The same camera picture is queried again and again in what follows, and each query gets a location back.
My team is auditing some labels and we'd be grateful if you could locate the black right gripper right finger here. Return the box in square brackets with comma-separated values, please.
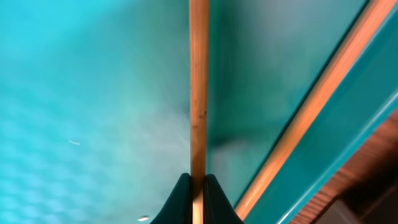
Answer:
[203, 174, 244, 224]

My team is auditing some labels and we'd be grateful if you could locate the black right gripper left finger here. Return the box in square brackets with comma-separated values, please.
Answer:
[150, 173, 192, 224]

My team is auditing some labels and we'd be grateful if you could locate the wooden chopstick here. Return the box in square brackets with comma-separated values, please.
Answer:
[189, 0, 210, 224]
[235, 0, 397, 220]

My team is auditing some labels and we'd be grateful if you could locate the teal plastic tray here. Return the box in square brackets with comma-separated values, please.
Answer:
[1, 0, 397, 223]

